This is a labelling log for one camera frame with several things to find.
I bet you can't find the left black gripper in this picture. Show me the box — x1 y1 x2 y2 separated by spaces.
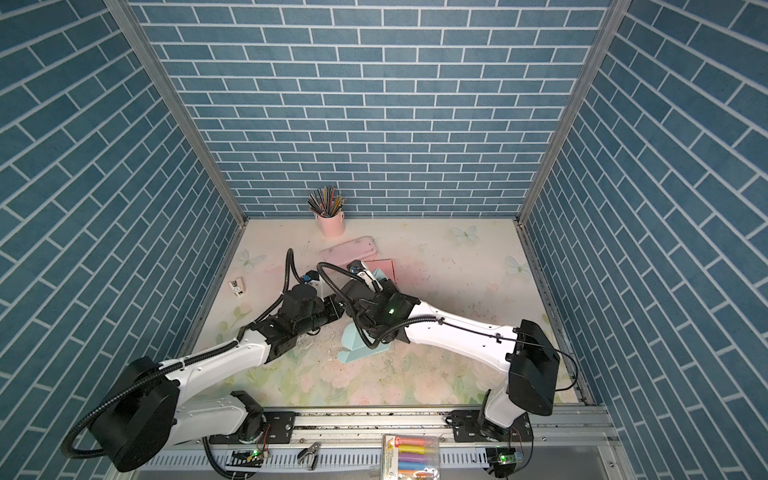
294 294 348 338

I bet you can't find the light blue paper box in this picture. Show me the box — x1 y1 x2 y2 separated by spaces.
335 268 391 365

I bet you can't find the pink paper box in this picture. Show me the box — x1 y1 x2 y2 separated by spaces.
363 259 397 282

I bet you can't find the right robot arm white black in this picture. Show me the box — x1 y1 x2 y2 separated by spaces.
339 280 562 432

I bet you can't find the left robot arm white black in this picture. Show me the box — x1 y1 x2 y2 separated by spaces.
61 284 344 472

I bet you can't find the small white pencil sharpener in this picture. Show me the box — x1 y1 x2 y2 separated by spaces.
228 277 245 297

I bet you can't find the pink pencil case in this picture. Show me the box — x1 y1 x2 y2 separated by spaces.
320 236 378 267

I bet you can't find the pink pencil cup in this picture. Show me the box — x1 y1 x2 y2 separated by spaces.
315 211 345 238

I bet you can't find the bundle of coloured pencils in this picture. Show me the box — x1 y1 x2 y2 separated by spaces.
307 186 345 218

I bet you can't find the black metal clip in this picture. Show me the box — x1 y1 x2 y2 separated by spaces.
297 442 322 471

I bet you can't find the pack of coloured markers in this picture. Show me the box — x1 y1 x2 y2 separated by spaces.
380 435 441 480

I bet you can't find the left small circuit board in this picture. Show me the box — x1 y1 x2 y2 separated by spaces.
226 449 269 469

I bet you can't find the small circuit board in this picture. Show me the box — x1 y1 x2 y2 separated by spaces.
226 449 269 469
485 447 519 479

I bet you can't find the right small circuit board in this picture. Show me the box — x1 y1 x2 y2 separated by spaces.
485 447 519 479

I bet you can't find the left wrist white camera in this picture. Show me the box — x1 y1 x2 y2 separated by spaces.
302 270 325 298

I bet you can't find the wrist white camera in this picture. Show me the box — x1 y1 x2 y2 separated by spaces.
302 270 325 298
347 260 382 292

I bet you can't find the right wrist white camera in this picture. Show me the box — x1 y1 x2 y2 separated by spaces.
347 260 382 292

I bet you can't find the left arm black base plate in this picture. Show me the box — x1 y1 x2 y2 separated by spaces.
209 411 297 446

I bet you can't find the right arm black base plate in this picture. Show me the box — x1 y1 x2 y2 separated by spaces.
445 408 534 443

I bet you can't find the aluminium front rail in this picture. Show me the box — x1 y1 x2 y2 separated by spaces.
119 405 619 451

